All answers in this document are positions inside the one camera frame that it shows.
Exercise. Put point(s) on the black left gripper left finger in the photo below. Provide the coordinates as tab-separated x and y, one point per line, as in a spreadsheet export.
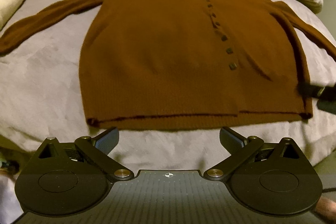
95	151

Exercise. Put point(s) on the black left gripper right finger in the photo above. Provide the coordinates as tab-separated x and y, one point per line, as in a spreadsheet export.
241	149

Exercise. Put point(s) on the brown knit cardigan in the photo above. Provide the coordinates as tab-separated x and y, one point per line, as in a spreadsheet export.
186	64

